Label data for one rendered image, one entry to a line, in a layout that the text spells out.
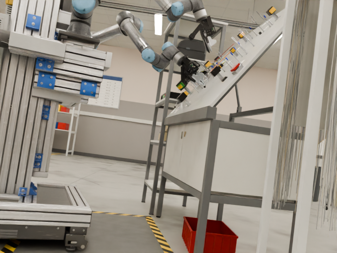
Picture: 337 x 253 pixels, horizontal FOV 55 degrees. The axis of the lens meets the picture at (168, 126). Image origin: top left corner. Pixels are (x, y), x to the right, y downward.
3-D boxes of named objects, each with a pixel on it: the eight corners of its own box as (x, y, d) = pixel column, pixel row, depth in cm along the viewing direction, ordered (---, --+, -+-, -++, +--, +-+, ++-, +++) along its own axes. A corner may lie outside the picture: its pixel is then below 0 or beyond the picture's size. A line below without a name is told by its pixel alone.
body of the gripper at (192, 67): (194, 70, 198) (180, 56, 201) (188, 79, 205) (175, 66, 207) (201, 66, 203) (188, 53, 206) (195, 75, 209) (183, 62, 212)
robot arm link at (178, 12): (172, 20, 200) (187, 15, 203) (178, 13, 189) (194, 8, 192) (167, 7, 199) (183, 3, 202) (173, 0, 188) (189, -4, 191)
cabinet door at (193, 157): (199, 192, 175) (209, 119, 177) (176, 178, 228) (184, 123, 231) (204, 192, 175) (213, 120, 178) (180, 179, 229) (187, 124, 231)
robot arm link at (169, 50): (162, 51, 215) (171, 41, 213) (174, 62, 213) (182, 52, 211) (158, 49, 208) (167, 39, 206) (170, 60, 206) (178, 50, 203)
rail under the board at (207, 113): (206, 117, 172) (207, 105, 173) (163, 125, 288) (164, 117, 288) (215, 119, 174) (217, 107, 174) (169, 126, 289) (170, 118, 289)
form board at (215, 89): (167, 119, 289) (165, 117, 289) (240, 41, 305) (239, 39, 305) (211, 107, 173) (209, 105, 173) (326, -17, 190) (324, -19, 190)
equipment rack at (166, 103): (148, 214, 287) (176, 11, 297) (140, 201, 346) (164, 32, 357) (202, 219, 297) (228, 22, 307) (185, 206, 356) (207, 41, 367)
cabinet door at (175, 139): (177, 178, 229) (184, 123, 231) (162, 170, 282) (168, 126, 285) (180, 179, 229) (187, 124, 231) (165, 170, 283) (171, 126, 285)
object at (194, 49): (174, 56, 304) (177, 35, 305) (168, 61, 327) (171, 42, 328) (204, 62, 311) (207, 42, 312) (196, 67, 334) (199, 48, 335)
